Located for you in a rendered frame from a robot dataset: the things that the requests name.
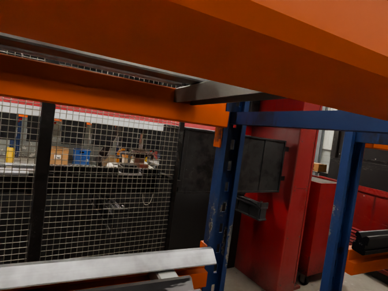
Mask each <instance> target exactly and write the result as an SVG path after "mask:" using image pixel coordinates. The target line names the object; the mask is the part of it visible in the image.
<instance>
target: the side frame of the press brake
mask: <svg viewBox="0 0 388 291"><path fill-rule="evenodd" d="M322 107H323V106H320V105H315V104H312V103H307V102H302V101H299V100H294V99H290V98H286V99H272V100H261V101H260V105H259V111H322ZM318 133H319V130H315V129H296V128H277V127H266V126H252V133H251V136H255V137H263V138H268V139H276V140H284V141H286V147H289V152H287V151H285V156H284V160H283V168H282V175H281V176H285V179H284V181H281V183H280V187H279V192H264V193H245V195H244V196H246V197H248V198H251V199H253V200H256V201H258V202H260V201H262V202H263V203H268V209H267V210H266V221H257V220H255V219H253V218H251V217H249V216H247V215H245V214H243V213H241V222H240V229H239V234H238V242H237V250H236V258H235V263H234V266H235V268H237V269H238V270H239V271H241V272H242V273H243V274H245V275H246V276H247V277H248V278H250V279H251V280H253V281H254V282H255V283H256V284H258V285H259V286H260V287H261V288H263V289H264V290H265V291H294V284H295V283H296V277H297V269H298V265H299V257H300V250H301V243H302V239H303V231H304V224H305V216H306V212H307V205H308V198H309V190H310V186H311V178H312V171H313V166H314V159H315V152H316V145H317V140H318Z"/></svg>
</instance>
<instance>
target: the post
mask: <svg viewBox="0 0 388 291"><path fill-rule="evenodd" d="M46 62H49V63H52V64H58V65H60V61H55V60H52V59H46ZM55 105H56V104H52V103H44V102H42V107H41V114H40V125H39V137H38V148H37V154H36V166H35V178H34V184H33V196H32V207H31V219H30V226H29V237H28V249H27V260H26V262H37V261H40V254H41V247H42V237H43V225H44V214H45V208H46V196H47V185H48V178H49V167H50V157H51V145H52V139H53V127H54V116H55Z"/></svg>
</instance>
